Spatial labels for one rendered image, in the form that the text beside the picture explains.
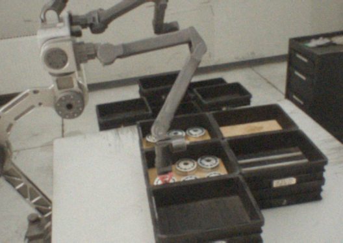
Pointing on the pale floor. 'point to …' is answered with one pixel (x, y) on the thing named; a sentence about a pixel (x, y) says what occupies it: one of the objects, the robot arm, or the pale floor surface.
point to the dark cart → (322, 82)
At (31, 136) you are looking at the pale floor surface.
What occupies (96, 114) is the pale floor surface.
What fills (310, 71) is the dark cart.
